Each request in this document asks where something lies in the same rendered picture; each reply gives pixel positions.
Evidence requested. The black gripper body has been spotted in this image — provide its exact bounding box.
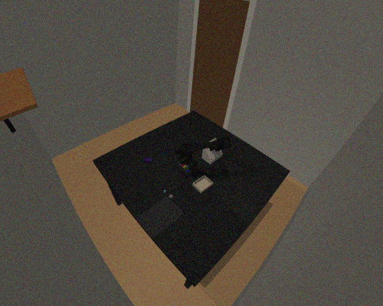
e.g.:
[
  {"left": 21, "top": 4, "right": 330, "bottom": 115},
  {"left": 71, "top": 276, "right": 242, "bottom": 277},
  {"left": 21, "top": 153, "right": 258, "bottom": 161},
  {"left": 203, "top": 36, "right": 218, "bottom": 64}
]
[{"left": 185, "top": 154, "right": 198, "bottom": 168}]

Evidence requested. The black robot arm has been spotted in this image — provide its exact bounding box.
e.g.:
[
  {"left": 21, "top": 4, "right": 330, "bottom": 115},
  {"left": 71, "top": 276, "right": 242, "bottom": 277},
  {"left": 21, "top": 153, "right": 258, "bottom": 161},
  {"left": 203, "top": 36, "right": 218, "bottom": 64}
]
[{"left": 174, "top": 136, "right": 231, "bottom": 164}]

